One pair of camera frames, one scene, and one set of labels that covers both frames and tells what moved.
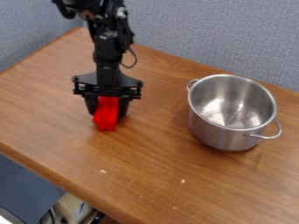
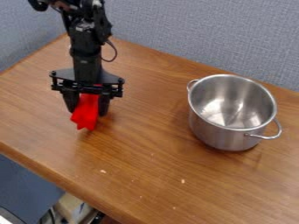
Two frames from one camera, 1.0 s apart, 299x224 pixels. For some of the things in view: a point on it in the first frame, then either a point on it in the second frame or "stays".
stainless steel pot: x=231 y=112 stays
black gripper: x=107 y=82 -> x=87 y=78
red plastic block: x=105 y=115 -> x=87 y=115
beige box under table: x=72 y=209 stays
